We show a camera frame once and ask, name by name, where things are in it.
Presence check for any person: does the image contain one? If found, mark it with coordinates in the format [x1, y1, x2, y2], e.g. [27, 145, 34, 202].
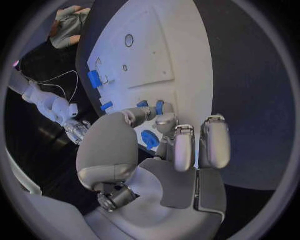
[48, 5, 92, 50]

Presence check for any white cable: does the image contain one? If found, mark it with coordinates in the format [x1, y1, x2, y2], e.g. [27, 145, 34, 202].
[36, 83, 68, 99]
[29, 70, 80, 104]

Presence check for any white task board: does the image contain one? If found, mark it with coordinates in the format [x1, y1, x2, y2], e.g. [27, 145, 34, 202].
[86, 0, 215, 151]

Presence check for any blue gear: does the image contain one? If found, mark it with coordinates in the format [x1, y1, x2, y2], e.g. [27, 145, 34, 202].
[140, 129, 161, 151]

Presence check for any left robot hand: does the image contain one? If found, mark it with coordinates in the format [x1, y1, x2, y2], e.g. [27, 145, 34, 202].
[75, 101, 232, 240]

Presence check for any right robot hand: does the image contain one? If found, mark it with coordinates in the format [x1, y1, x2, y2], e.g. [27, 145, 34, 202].
[62, 119, 92, 146]

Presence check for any small blue block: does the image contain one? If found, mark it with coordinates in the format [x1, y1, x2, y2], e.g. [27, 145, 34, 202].
[100, 101, 114, 112]

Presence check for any large blue block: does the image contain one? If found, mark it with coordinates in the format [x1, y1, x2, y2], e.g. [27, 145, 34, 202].
[86, 69, 104, 89]

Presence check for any blue round plug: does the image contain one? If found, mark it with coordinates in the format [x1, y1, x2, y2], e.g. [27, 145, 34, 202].
[155, 100, 165, 116]

